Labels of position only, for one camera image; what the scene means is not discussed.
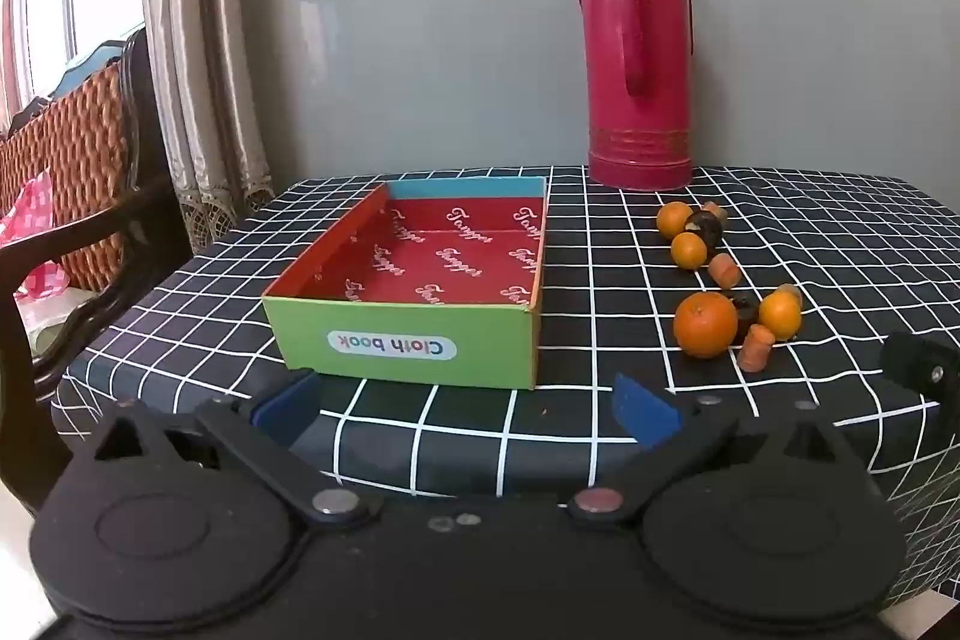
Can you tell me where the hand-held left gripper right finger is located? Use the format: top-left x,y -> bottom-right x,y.
566,373 -> 869,530

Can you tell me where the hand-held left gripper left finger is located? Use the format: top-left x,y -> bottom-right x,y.
94,370 -> 380,530

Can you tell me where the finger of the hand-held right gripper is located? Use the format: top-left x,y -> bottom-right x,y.
879,331 -> 960,402

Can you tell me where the large orange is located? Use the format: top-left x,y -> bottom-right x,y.
673,291 -> 740,360

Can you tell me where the orange cork piece front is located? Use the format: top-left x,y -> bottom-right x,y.
737,323 -> 776,372

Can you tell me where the dark round fruit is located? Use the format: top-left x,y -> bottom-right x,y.
684,209 -> 725,248
731,295 -> 762,345

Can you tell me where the small orange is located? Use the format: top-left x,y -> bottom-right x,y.
656,201 -> 695,238
759,293 -> 803,341
670,232 -> 708,271

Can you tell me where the green and red cardboard box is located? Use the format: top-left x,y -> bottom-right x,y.
261,175 -> 548,390

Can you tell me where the black white checkered tablecloth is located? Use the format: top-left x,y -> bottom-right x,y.
52,164 -> 960,611

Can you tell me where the dark wooden armchair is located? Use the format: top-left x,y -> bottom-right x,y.
0,29 -> 197,515

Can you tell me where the pink plastic bag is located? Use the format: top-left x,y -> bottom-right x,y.
0,169 -> 72,304

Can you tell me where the red thermos flask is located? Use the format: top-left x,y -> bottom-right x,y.
576,0 -> 695,191

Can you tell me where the woven rattan chair back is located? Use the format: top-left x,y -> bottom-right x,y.
0,62 -> 143,292

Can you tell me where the beige curtain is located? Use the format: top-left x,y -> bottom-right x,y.
139,0 -> 275,255

